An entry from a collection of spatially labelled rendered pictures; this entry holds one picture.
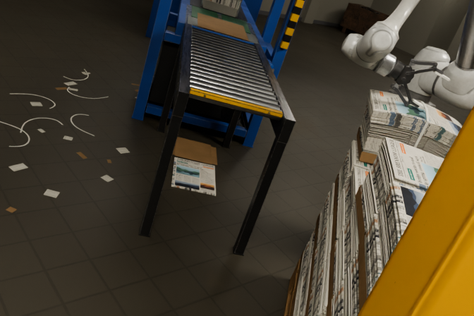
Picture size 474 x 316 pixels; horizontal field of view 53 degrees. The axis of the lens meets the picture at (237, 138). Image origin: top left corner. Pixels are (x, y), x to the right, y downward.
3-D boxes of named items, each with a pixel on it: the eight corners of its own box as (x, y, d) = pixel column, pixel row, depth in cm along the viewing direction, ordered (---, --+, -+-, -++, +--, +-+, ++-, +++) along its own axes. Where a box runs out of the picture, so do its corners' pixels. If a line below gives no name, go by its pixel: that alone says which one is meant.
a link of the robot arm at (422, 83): (411, 83, 245) (431, 42, 237) (441, 99, 234) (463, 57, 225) (394, 82, 235) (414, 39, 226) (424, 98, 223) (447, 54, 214)
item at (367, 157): (391, 143, 215) (393, 134, 213) (398, 170, 188) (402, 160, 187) (355, 135, 217) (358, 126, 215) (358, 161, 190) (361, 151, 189)
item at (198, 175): (216, 196, 295) (216, 195, 294) (171, 186, 289) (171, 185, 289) (214, 166, 328) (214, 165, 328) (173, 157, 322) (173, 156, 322)
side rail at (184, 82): (183, 118, 214) (190, 93, 209) (171, 115, 213) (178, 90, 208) (187, 41, 334) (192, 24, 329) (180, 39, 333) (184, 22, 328)
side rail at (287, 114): (288, 144, 224) (296, 121, 219) (276, 141, 222) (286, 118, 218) (255, 60, 344) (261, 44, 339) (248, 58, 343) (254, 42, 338)
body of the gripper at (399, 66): (396, 56, 190) (416, 68, 190) (384, 74, 194) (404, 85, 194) (398, 60, 183) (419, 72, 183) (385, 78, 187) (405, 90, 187)
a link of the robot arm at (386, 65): (371, 68, 195) (384, 75, 195) (372, 73, 186) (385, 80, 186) (384, 48, 191) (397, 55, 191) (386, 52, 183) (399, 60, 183)
